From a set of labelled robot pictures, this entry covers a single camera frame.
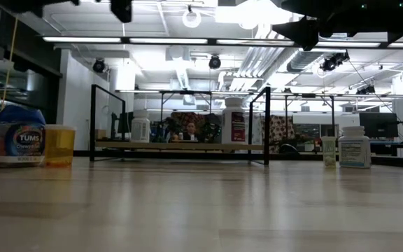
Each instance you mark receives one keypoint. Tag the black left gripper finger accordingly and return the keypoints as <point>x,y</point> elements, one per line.
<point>121,10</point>

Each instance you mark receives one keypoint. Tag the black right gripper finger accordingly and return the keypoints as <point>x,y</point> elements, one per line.
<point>303,31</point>

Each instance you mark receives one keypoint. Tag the large white bottle maroon label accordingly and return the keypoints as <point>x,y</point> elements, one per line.
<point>233,126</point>

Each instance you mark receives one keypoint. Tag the small white bottle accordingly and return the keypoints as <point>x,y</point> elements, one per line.
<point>140,129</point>

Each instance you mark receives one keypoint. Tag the small clear pill vial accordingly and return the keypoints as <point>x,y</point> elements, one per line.
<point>329,154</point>

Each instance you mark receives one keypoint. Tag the white bottle blue label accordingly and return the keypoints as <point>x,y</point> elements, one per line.
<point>354,150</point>

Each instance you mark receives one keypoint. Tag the Tums bottle blue cap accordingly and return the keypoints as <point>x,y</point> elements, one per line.
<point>17,140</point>

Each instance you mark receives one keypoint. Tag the large orange pill vial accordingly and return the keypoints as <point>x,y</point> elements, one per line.
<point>59,147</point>

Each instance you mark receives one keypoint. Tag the black ceiling lamp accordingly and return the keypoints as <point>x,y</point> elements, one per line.
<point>215,62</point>
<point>333,62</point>
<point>99,66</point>

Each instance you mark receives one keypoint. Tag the black bar with light strips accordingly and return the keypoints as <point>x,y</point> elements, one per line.
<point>208,41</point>

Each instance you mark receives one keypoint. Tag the floral curtain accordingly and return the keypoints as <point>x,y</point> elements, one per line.
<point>281,129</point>

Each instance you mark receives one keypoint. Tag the black monitor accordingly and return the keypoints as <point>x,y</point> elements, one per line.
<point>378,124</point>

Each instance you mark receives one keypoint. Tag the person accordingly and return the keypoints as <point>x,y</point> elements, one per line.
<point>190,133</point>

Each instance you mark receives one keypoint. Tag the wooden shelf black metal frame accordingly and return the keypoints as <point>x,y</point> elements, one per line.
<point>173,145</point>

